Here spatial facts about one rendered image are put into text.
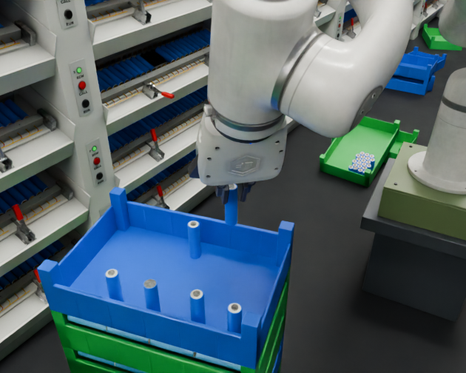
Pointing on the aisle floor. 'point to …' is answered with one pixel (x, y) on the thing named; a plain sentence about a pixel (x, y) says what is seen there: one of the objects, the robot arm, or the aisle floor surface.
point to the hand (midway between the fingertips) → (233, 186)
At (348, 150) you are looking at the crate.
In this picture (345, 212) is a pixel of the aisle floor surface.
